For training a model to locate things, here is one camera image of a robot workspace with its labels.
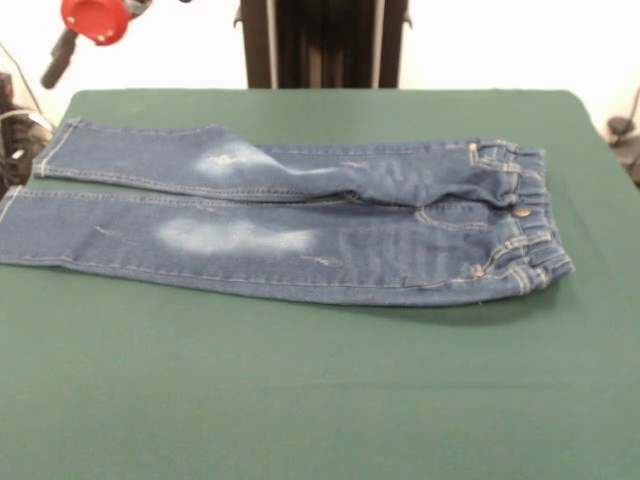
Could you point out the dark green table cloth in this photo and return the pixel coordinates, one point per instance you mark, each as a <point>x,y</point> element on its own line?
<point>320,390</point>

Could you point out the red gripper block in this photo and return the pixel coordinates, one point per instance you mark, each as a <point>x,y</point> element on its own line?
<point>95,20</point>

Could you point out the blue denim jeans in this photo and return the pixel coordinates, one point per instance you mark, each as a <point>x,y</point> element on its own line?
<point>300,250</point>

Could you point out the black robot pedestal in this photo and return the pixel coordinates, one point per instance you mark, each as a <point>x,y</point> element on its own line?
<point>260,50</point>

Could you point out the black grey stand base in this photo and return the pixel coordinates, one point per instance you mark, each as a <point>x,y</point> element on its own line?
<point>15,150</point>
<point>627,150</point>

